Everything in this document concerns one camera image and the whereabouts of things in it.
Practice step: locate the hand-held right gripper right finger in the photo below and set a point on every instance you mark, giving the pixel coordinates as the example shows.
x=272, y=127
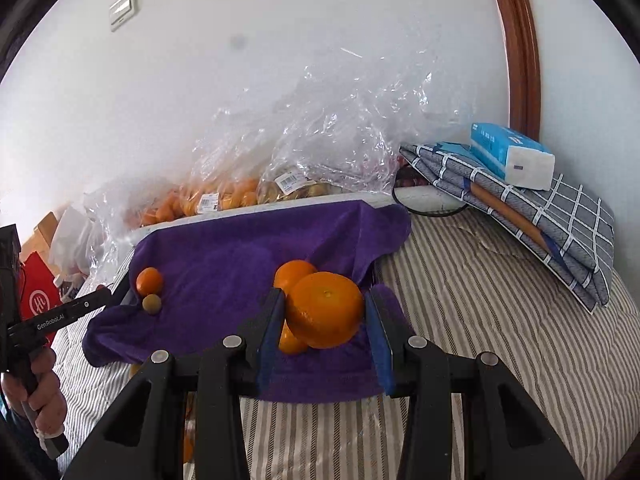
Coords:
x=380, y=345

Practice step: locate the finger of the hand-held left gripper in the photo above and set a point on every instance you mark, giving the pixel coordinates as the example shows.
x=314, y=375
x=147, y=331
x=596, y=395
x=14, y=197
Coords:
x=92, y=300

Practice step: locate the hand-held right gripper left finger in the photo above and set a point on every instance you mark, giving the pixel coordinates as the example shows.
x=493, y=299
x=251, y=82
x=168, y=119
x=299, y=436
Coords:
x=270, y=345

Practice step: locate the small green round fruit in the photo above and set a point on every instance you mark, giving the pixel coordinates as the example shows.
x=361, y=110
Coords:
x=151, y=304

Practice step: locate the large orange mandarin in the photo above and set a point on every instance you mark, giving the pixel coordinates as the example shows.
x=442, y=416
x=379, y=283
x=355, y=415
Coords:
x=325, y=310

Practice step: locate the purple towel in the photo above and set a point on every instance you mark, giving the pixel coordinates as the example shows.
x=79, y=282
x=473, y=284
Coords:
x=225, y=270

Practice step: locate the person's left hand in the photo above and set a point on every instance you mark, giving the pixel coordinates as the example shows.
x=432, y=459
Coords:
x=50, y=390

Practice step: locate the red paper bag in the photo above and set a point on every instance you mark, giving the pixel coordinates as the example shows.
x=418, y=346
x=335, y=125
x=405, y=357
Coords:
x=42, y=285

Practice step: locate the translucent plastic bag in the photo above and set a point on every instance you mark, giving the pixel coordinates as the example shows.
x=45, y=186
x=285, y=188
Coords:
x=70, y=245

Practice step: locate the empty clear plastic bag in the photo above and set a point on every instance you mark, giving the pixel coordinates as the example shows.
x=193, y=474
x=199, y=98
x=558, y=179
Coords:
x=112, y=230

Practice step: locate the clear bag of oranges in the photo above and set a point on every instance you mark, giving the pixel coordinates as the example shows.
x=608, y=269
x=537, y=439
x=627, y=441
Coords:
x=210, y=197

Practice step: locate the clear bag of brown fruit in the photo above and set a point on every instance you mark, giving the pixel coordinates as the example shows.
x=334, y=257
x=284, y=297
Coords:
x=300, y=187

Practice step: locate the grey checked pillow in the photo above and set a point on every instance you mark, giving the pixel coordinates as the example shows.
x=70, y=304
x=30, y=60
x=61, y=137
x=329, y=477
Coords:
x=550, y=220

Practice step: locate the blue white tissue pack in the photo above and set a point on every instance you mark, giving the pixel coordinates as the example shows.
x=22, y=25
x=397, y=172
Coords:
x=510, y=152

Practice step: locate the white light switch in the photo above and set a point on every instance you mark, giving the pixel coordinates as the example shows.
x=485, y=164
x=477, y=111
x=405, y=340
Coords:
x=122, y=10

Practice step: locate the brown wooden door frame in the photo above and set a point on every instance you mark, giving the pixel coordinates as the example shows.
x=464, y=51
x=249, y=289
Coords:
x=522, y=45

